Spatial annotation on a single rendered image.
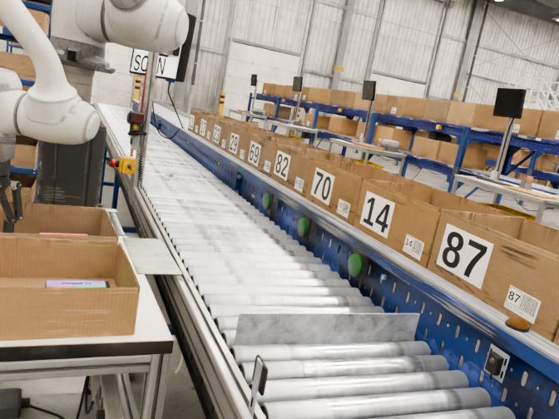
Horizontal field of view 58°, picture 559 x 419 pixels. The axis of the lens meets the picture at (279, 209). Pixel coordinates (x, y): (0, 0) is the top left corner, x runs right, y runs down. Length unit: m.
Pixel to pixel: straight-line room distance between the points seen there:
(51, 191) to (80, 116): 0.47
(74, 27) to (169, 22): 0.28
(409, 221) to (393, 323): 0.33
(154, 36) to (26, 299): 0.82
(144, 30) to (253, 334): 0.87
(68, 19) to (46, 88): 0.42
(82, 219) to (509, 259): 1.14
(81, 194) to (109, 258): 0.42
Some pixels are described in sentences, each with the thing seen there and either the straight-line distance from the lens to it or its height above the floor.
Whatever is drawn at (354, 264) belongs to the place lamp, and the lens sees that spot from 1.53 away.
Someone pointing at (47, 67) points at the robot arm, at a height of 1.23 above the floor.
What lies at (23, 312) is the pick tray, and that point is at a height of 0.81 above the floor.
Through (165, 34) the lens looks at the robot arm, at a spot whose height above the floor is 1.37.
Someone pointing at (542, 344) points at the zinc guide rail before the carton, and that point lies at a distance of 1.10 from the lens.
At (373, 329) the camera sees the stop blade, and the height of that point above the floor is 0.77.
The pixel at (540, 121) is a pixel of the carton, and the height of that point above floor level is 1.58.
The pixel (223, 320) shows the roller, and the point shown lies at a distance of 1.17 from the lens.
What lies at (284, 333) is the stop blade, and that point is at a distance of 1.12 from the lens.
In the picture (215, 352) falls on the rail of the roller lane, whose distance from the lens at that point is 1.04.
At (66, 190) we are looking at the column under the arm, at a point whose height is 0.87.
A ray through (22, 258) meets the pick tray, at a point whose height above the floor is 0.80.
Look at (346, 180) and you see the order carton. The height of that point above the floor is 1.02.
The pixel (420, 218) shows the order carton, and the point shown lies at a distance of 1.42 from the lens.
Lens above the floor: 1.24
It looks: 12 degrees down
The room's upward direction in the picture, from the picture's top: 10 degrees clockwise
